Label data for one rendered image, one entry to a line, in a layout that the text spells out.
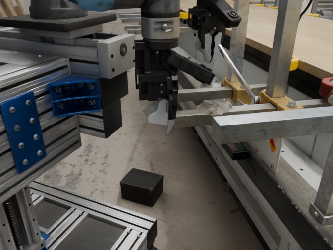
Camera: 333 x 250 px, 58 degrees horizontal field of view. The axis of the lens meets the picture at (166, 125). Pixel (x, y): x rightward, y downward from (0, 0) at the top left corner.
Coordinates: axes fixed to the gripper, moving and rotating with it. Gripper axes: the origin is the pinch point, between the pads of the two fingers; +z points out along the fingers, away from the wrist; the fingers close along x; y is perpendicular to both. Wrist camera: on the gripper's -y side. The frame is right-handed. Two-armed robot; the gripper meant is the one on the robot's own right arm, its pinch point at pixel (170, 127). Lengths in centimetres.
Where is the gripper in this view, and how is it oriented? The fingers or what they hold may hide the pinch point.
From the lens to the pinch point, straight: 69.3
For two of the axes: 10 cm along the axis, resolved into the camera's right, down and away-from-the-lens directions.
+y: -9.8, 0.9, -1.8
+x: 2.0, 4.4, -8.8
